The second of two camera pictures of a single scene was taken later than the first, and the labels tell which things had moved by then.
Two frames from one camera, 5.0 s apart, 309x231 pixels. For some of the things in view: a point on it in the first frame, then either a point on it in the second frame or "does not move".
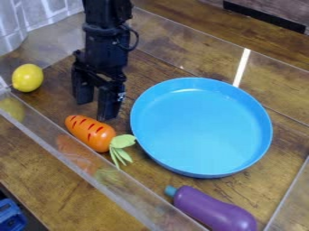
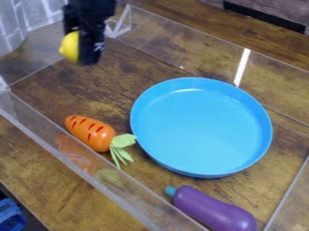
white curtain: [22, 15] does not move
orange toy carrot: [96, 136] does not move
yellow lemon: [27, 78] → [68, 47]
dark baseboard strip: [265, 16] does not move
